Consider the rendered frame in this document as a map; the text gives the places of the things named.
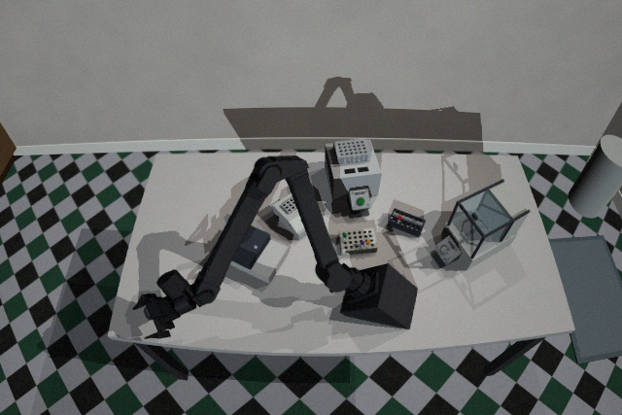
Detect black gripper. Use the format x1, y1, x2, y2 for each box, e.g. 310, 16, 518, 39
132, 294, 181, 339

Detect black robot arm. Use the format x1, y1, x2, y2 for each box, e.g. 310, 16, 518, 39
144, 156, 379, 324

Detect beige tube rack with round holes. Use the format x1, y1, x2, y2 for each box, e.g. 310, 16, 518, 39
338, 228, 378, 256

